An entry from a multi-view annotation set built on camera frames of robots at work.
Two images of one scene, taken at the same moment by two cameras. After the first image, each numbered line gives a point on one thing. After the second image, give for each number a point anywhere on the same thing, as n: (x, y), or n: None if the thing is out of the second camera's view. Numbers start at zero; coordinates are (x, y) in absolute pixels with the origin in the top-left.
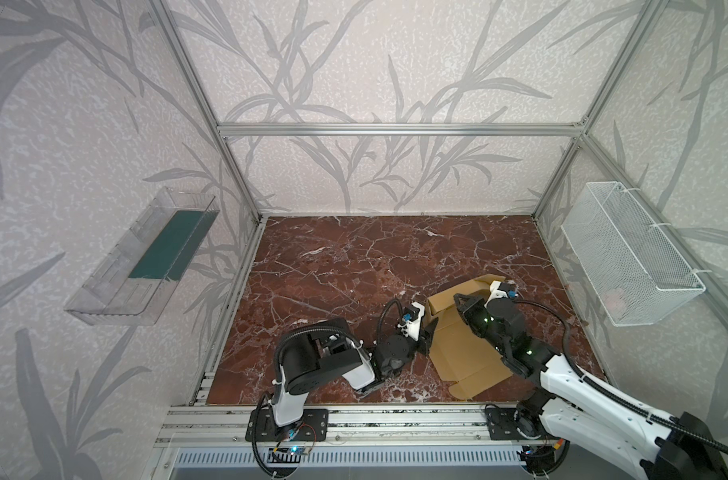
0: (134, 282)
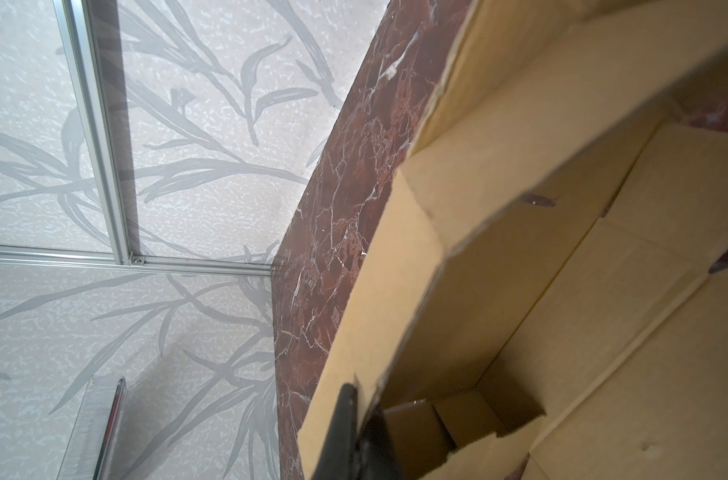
0: (90, 446)
